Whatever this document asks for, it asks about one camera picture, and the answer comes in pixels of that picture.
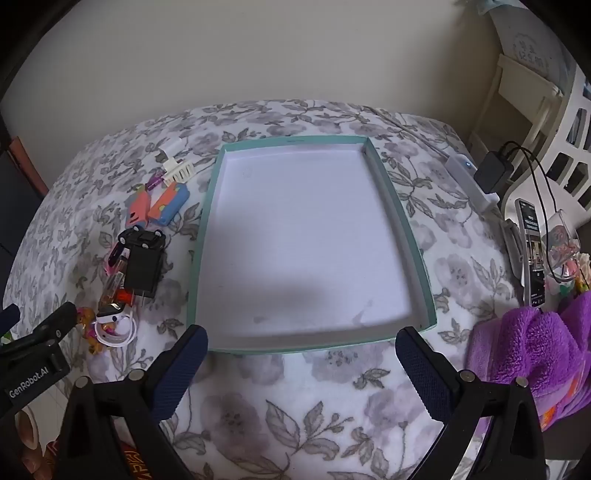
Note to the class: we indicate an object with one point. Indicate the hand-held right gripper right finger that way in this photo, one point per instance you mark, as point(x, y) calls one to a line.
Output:
point(422, 374)

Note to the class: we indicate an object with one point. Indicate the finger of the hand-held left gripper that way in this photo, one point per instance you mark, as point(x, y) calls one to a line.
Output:
point(55, 323)
point(9, 318)

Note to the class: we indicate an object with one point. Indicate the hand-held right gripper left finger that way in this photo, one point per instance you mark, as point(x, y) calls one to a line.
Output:
point(180, 369)

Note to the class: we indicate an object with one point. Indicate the orange cat toy figure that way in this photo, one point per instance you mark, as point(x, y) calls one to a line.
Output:
point(85, 318)

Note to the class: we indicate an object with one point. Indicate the white smart band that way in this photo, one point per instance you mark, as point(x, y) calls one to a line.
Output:
point(108, 316)

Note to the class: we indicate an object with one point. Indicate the black charger adapter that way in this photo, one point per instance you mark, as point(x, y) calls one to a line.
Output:
point(143, 272)

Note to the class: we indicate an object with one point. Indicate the black toy car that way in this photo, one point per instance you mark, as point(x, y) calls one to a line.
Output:
point(143, 237)

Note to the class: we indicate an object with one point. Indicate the teal-rimmed white tray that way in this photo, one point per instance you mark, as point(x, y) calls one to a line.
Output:
point(300, 230)

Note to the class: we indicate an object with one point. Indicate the person's left hand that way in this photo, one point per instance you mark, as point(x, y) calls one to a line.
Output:
point(32, 461)

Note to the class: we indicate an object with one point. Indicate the dark cabinet with brown edge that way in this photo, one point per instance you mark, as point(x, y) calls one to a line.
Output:
point(18, 221)

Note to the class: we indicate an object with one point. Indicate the floral printed blanket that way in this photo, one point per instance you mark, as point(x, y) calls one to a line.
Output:
point(323, 383)

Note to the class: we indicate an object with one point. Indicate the purple fleece towel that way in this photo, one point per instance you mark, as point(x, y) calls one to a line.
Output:
point(531, 341)

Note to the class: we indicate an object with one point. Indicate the smartphone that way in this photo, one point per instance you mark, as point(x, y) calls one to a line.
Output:
point(531, 258)

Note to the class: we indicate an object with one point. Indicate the clear glass cup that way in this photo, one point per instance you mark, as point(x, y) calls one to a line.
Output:
point(563, 240)

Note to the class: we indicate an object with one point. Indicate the cream hair claw clip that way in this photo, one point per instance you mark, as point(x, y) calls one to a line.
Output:
point(179, 171)

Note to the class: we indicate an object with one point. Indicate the white charger adapter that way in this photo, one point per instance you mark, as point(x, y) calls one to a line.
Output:
point(161, 155)

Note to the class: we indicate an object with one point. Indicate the white power bank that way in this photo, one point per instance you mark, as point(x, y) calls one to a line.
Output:
point(461, 166)

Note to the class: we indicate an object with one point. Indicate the black power adapter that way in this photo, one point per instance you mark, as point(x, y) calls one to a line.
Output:
point(491, 170)

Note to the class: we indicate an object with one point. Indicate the white wooden chair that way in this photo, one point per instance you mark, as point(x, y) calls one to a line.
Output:
point(512, 78)

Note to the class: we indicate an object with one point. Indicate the grey printed cushion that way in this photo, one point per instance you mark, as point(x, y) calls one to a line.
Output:
point(531, 46)

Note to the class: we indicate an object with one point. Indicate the white slatted bed frame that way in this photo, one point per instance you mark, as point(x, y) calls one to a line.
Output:
point(577, 138)

